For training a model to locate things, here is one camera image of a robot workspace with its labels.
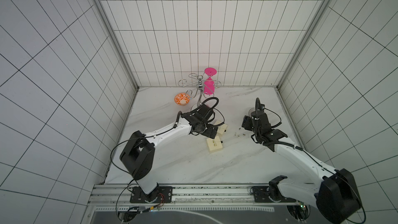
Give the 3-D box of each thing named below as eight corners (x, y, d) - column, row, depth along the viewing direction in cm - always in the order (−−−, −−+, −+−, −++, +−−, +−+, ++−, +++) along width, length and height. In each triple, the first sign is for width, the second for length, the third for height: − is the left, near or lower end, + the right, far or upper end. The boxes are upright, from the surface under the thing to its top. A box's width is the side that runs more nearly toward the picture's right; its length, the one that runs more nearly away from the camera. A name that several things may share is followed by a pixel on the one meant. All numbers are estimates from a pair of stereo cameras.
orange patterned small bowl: (173, 102, 111) (172, 99, 108) (180, 95, 116) (179, 91, 113) (184, 107, 108) (184, 103, 105) (190, 99, 113) (190, 95, 110)
